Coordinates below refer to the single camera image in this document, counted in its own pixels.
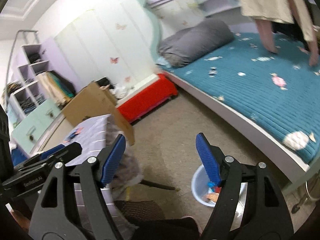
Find blue snack wrapper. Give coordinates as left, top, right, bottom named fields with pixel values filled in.
left=65, top=127, right=83, bottom=142

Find person's left hand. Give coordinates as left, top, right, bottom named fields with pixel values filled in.
left=10, top=210, right=30, bottom=232

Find blue shopping bag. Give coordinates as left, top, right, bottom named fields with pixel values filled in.
left=10, top=147, right=28, bottom=166

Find light blue plastic basin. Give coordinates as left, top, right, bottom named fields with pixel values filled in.
left=191, top=164, right=249, bottom=208

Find grey checkered tablecloth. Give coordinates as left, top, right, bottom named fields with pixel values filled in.
left=62, top=114, right=143, bottom=238

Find teal drawer cabinet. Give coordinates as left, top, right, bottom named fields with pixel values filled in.
left=11, top=99, right=61, bottom=154

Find black polka dot chair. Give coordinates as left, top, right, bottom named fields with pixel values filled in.
left=114, top=200, right=165, bottom=225

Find pink slipper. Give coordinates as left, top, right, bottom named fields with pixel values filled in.
left=181, top=216, right=202, bottom=235

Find brown cardboard box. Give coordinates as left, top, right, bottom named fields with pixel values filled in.
left=62, top=82, right=135, bottom=146

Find purple open shelf unit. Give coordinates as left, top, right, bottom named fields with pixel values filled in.
left=6, top=42, right=49, bottom=122

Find red storage bench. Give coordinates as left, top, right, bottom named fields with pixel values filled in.
left=117, top=74, right=178, bottom=123

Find hanging clothes in wardrobe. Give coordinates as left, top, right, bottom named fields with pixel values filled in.
left=36, top=72, right=76, bottom=109

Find teal bed mattress cover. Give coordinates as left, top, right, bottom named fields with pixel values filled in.
left=157, top=33, right=319, bottom=164

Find grey folded duvet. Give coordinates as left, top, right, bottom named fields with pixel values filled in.
left=158, top=18, right=234, bottom=68

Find cream hanging sweater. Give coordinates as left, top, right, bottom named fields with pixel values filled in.
left=229, top=0, right=320, bottom=67

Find teal bunk bed frame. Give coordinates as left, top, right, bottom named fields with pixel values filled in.
left=132, top=0, right=320, bottom=196

